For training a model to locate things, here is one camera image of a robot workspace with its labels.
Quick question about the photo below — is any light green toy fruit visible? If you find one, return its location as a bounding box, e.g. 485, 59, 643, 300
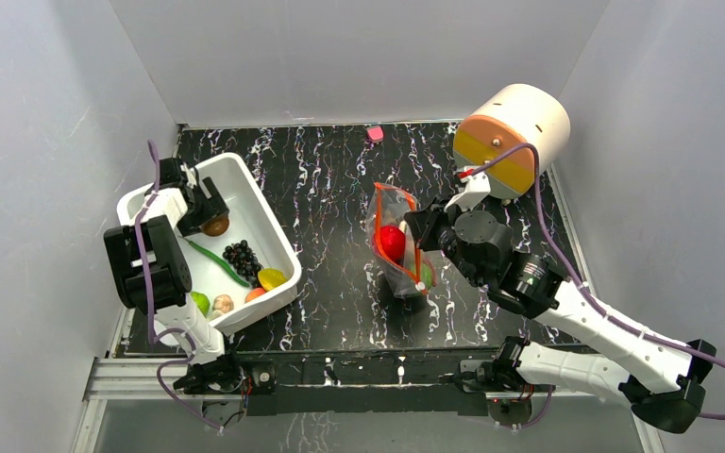
190, 291, 211, 317

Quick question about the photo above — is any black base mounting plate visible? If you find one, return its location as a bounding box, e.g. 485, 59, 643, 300
238, 347, 527, 416

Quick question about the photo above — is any clear zip bag orange zipper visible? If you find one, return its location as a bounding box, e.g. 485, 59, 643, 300
364, 182, 436, 298

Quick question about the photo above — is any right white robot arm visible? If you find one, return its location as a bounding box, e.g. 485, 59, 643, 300
404, 204, 716, 434

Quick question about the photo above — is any orange toy peach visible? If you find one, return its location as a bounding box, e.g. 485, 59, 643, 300
244, 287, 267, 303

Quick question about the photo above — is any round cream drawer cabinet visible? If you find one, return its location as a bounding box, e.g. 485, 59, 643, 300
452, 83, 571, 199

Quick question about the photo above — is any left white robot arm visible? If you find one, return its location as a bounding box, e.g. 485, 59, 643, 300
103, 158, 244, 393

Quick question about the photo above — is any green toy custard apple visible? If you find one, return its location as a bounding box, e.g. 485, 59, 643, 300
420, 263, 435, 289

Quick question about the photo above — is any red yellow toy pomegranate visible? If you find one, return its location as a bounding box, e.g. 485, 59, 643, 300
378, 225, 404, 262

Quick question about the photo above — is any white toy garlic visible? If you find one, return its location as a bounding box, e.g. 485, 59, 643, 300
398, 220, 414, 254

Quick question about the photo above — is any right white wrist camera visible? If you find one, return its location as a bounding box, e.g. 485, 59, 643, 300
444, 166, 491, 213

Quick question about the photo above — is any yellow toy starfruit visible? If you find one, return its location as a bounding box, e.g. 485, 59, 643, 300
257, 268, 289, 292

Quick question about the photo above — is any green toy bean pod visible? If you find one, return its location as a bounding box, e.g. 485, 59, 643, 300
184, 238, 251, 288

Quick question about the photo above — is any black toy grape bunch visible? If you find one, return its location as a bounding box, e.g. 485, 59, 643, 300
223, 240, 263, 287

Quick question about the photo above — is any white plastic bin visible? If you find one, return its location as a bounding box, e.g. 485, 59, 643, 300
115, 152, 304, 336

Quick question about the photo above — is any beige toy garlic bulb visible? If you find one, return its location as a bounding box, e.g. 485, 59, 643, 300
212, 294, 235, 315

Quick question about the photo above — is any brown toy kiwi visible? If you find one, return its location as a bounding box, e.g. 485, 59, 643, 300
201, 216, 230, 237

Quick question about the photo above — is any small pink eraser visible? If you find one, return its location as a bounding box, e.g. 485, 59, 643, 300
365, 126, 384, 143

